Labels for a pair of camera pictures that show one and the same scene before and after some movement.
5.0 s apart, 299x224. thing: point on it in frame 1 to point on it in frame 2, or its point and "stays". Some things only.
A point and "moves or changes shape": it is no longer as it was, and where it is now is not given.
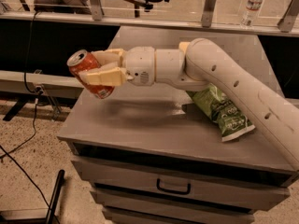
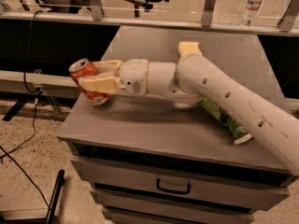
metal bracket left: x=95 y=2 stays
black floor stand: x=49 y=219 stays
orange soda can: x=81 y=61 moves or changes shape
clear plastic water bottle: x=253 y=5 stays
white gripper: x=139 y=65 to x=133 y=77
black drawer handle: x=173 y=191 stays
